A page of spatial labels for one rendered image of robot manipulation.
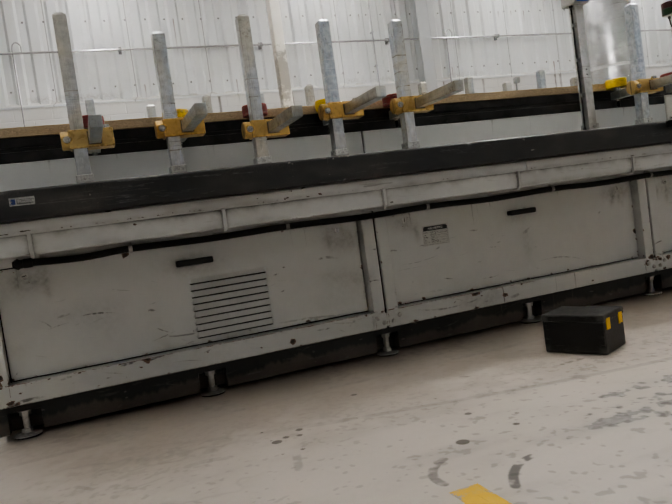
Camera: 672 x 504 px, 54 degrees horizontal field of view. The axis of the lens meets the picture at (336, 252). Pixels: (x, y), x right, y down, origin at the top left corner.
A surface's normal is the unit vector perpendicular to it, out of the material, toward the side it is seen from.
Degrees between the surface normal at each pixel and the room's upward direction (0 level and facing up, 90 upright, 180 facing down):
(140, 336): 90
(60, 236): 90
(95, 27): 90
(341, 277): 90
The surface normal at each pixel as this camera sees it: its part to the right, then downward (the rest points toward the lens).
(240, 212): 0.36, 0.00
